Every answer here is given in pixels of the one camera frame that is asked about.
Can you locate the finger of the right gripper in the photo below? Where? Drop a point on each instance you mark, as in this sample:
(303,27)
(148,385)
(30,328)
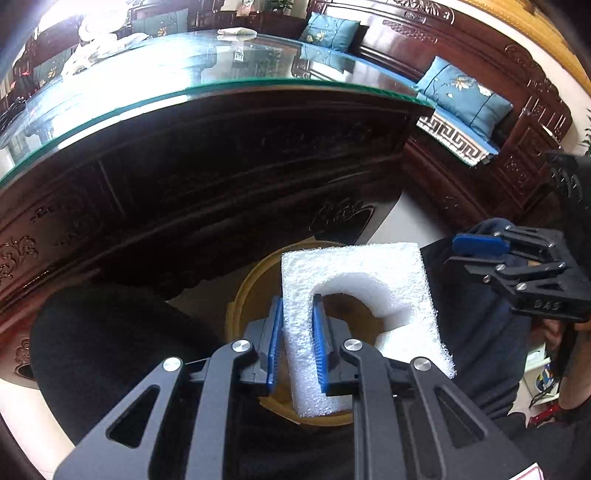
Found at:
(525,242)
(504,277)

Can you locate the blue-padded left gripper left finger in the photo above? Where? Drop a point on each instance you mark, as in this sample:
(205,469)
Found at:
(179,418)

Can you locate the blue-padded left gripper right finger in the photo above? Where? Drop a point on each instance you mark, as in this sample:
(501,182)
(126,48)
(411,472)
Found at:
(410,420)

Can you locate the white foam block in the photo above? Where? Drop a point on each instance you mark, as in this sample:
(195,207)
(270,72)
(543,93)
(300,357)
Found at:
(380,290)

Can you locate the right hand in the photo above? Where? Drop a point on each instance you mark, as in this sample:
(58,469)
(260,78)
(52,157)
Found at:
(575,383)

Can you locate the dark wooden side sofa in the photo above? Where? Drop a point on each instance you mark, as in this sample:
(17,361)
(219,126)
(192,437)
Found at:
(482,152)

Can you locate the blue cushion near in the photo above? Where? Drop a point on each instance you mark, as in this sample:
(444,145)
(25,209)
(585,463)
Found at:
(476,105)

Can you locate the blue cushion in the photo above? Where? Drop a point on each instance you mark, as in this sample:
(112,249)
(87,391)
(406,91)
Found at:
(476,105)
(329,32)

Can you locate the gold framed landscape painting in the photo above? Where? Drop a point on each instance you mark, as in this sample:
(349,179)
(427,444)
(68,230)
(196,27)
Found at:
(529,20)

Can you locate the blue cushion far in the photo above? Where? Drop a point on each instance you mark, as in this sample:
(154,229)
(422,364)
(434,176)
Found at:
(329,32)

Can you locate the clear plastic bag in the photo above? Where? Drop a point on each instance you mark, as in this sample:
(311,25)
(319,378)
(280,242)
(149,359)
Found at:
(240,32)

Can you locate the crumpled white plastic bag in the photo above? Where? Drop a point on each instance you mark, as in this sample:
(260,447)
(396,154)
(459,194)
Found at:
(83,58)

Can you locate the teal cushion far sofa left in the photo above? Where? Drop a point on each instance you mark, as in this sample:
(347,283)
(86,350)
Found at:
(162,24)

